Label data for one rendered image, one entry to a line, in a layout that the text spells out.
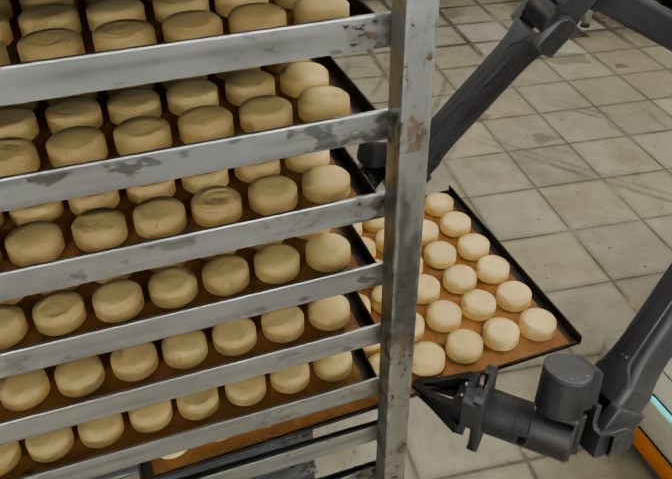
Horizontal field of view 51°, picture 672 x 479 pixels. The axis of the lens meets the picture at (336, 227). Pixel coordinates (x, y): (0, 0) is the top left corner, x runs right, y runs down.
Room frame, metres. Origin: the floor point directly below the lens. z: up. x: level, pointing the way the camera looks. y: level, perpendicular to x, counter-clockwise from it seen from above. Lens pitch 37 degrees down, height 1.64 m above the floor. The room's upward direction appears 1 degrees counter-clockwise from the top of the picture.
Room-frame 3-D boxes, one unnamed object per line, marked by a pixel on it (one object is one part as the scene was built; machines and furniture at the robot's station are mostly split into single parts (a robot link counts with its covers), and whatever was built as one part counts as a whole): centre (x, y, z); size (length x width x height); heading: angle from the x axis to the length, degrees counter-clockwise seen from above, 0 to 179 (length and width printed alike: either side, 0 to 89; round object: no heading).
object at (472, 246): (0.89, -0.22, 0.93); 0.05 x 0.05 x 0.02
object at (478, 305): (0.75, -0.20, 0.93); 0.05 x 0.05 x 0.02
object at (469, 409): (0.60, -0.14, 0.92); 0.09 x 0.07 x 0.07; 63
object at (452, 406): (0.60, -0.14, 0.90); 0.09 x 0.07 x 0.07; 63
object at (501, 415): (0.57, -0.20, 0.91); 0.07 x 0.07 x 0.10; 63
